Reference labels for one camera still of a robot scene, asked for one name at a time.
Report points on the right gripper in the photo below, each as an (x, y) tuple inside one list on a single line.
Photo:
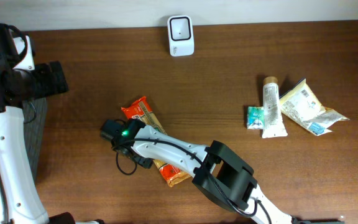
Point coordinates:
[(108, 130)]

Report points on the orange spaghetti packet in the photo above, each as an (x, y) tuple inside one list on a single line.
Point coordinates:
[(141, 110)]

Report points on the teal tissue pack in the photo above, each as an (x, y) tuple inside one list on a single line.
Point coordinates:
[(255, 117)]

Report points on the white tube with tan cap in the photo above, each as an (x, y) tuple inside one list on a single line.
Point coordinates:
[(273, 121)]

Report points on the cream snack bag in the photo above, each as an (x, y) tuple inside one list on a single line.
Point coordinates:
[(302, 106)]

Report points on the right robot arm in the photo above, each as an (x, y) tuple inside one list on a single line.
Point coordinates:
[(217, 171)]

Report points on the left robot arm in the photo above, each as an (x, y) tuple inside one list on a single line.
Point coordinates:
[(21, 80)]

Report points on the white barcode scanner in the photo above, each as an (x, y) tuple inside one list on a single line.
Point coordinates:
[(180, 36)]

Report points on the grey plastic mesh basket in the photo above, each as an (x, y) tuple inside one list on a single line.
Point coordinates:
[(34, 117)]

